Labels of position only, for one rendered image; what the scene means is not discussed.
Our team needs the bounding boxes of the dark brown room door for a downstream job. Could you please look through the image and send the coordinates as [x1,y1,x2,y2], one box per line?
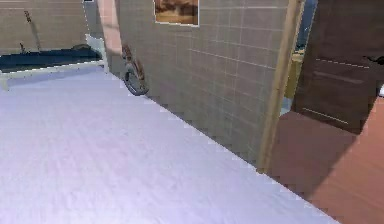
[291,0,384,136]

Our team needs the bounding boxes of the brown shower fixture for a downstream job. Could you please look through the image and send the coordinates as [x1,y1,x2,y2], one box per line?
[19,9,42,54]

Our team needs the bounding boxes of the dark ring-shaped wall object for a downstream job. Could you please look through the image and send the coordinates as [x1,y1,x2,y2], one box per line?
[121,43,150,97]

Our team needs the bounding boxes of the brown framed wall picture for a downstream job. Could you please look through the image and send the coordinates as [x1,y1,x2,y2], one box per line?
[153,0,200,28]

